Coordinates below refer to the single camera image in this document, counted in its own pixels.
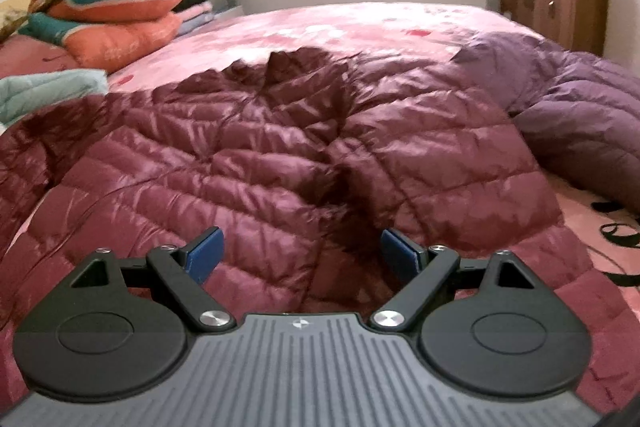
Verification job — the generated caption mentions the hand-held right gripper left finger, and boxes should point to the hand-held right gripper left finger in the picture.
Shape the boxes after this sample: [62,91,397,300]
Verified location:
[67,226,237,336]

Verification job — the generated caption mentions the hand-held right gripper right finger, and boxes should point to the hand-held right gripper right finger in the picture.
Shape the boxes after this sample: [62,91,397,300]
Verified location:
[369,228,539,336]

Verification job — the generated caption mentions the maroon down jacket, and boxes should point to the maroon down jacket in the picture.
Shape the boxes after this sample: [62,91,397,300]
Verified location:
[0,47,640,418]

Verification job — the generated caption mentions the light teal blanket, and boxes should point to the light teal blanket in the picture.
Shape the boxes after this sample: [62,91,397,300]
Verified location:
[0,69,109,128]

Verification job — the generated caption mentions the purple down jacket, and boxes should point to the purple down jacket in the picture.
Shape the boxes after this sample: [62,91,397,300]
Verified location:
[452,32,640,212]

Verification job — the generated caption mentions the pink heart print bed blanket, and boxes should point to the pink heart print bed blanket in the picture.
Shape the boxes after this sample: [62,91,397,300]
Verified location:
[0,2,640,418]

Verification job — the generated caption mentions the stack of folded blankets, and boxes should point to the stack of folded blankets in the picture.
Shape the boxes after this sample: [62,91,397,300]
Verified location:
[172,0,246,38]

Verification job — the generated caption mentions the wooden cabinet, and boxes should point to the wooden cabinet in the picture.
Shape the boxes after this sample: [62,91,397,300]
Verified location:
[509,0,611,58]

